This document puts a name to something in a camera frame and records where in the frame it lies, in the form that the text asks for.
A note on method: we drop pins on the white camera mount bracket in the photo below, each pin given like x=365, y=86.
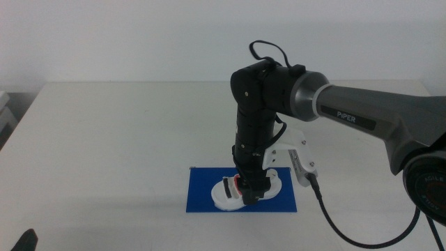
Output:
x=291, y=139

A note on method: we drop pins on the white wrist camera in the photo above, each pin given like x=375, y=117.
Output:
x=305, y=171

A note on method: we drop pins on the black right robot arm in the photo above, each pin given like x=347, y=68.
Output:
x=348, y=104

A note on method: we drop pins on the blue rectangular mat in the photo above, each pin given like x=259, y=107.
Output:
x=198, y=195

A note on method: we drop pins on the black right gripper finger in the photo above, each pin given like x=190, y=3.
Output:
x=254, y=193

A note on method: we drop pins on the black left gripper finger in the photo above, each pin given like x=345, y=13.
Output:
x=27, y=242

